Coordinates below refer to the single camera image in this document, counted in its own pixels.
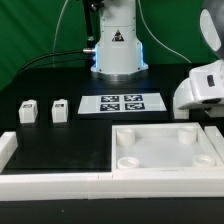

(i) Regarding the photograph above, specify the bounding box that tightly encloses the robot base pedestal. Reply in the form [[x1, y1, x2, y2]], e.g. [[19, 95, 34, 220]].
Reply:
[[91, 0, 148, 82]]

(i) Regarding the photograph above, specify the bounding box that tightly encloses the grey cable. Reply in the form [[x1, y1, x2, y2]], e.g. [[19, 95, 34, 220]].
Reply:
[[137, 0, 193, 64], [51, 0, 70, 68]]

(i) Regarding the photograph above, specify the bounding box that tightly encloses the grey cable left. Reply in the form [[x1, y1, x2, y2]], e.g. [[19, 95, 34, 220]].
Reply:
[[51, 0, 70, 68]]

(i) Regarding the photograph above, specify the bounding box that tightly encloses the black cable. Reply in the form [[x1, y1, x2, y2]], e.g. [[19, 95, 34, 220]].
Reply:
[[18, 49, 98, 74]]

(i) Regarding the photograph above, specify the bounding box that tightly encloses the white U-shaped obstacle wall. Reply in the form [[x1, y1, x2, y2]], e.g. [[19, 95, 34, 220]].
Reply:
[[0, 126, 224, 201]]

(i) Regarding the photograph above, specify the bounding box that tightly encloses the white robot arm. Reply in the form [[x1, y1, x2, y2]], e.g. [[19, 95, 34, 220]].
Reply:
[[173, 0, 224, 119]]

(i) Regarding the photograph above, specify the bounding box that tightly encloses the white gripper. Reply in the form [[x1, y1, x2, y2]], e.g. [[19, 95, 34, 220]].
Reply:
[[175, 60, 224, 118]]

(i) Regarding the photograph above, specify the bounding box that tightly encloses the white square tabletop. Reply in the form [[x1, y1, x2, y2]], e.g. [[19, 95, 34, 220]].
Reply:
[[112, 123, 219, 170]]

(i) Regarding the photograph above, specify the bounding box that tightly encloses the white sheet with tags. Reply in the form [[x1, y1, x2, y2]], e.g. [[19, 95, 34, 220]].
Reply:
[[78, 93, 166, 114]]

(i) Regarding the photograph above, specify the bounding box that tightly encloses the grey cable right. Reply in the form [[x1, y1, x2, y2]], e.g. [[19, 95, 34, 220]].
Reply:
[[137, 0, 193, 64]]

